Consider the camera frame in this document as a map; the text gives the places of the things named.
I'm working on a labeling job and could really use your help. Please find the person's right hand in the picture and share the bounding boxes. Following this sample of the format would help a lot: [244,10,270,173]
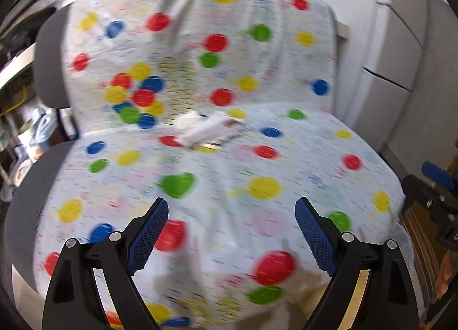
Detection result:
[435,249,458,300]

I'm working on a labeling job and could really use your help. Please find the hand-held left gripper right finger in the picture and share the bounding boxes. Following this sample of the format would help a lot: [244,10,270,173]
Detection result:
[294,196,420,330]

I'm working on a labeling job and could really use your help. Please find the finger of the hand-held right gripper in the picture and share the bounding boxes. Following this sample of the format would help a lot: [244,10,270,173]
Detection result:
[401,161,458,214]

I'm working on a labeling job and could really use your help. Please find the polka dot cloth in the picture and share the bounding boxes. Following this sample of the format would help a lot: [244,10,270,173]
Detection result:
[34,0,416,330]

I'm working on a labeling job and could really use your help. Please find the orange striped doormat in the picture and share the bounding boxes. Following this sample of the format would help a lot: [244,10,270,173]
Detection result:
[397,205,441,310]

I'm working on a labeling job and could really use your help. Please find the grey refrigerator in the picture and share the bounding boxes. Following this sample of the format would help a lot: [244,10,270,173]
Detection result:
[352,0,453,153]

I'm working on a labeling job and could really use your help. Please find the light blue plastic jug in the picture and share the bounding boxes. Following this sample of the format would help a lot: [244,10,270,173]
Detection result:
[33,111,59,152]

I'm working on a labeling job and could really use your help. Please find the black office chair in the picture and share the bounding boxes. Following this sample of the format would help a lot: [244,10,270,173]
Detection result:
[3,11,81,280]

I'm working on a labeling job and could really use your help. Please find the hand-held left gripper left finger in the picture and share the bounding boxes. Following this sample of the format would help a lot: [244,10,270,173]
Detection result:
[41,197,169,330]

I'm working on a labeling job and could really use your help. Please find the wall shelf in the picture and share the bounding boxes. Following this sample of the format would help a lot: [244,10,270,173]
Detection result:
[0,0,90,88]

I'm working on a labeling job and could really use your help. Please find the white tissue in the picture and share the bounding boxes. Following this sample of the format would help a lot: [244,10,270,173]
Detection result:
[175,110,246,148]

